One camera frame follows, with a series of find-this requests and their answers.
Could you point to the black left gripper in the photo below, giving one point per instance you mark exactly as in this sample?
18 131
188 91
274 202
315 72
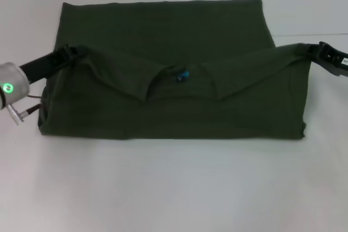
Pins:
40 66

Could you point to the silver plug with black boot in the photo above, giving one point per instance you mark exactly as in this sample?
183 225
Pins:
19 113

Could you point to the dark green FREE t-shirt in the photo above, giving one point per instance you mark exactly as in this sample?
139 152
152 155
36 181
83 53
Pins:
176 39

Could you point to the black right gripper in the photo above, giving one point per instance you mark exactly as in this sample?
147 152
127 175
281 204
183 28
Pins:
333 61

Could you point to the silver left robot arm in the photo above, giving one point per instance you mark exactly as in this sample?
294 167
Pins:
12 85

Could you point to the white numbered label sticker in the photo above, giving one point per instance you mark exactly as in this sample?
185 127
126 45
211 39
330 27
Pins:
344 61

